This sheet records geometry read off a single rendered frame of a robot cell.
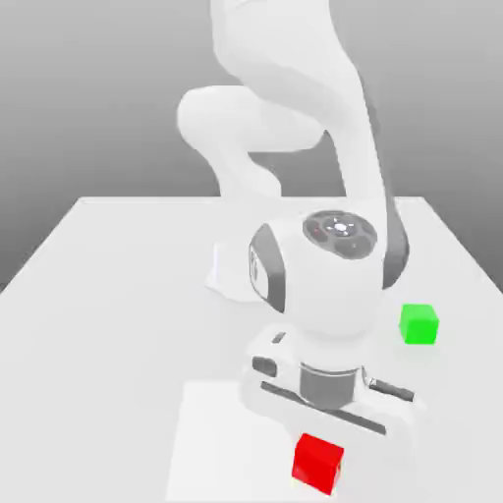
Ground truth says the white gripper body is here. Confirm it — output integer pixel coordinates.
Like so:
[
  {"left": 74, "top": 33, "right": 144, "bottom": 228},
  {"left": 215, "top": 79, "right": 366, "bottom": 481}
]
[{"left": 238, "top": 363, "right": 430, "bottom": 455}]

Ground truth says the small green cube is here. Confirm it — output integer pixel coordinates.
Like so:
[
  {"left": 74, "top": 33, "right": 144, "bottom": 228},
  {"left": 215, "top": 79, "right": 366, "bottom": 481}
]
[{"left": 398, "top": 303, "right": 440, "bottom": 346}]

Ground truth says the small red cube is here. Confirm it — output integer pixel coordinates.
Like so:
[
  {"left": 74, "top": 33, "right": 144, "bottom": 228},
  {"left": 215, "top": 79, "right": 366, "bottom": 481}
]
[{"left": 291, "top": 432, "right": 346, "bottom": 497}]

